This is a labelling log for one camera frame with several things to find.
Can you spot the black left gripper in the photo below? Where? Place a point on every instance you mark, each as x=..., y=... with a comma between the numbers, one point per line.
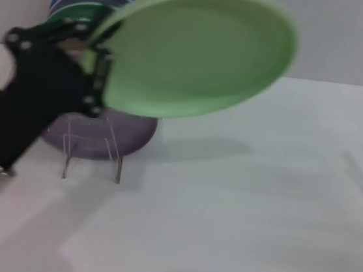
x=42, y=94

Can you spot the light green plate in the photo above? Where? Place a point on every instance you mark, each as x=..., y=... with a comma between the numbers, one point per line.
x=197, y=59

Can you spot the dark green plate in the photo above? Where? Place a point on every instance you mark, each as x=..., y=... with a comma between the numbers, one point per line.
x=77, y=11

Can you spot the lilac plate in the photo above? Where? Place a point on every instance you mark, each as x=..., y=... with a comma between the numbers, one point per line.
x=128, y=140

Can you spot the clear acrylic plate rack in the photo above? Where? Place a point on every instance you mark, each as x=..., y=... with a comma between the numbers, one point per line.
x=119, y=168

